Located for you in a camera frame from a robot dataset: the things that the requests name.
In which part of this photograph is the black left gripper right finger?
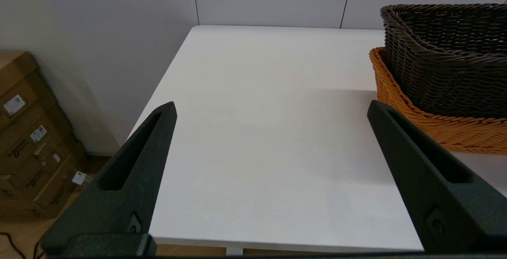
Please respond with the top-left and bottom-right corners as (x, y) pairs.
(367, 100), (507, 253)

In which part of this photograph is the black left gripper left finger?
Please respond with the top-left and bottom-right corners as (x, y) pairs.
(40, 101), (177, 253)

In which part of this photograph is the orange wicker basket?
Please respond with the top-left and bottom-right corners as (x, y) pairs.
(369, 47), (507, 155)

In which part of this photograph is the dark brown wicker basket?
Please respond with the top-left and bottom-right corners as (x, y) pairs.
(380, 4), (507, 119)

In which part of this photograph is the brown cardboard box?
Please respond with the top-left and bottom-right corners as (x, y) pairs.
(0, 103), (76, 168)
(0, 140), (86, 196)
(0, 164), (97, 219)
(0, 51), (56, 131)

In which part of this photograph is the black floor cable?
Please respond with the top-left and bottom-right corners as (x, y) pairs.
(0, 232), (43, 259)

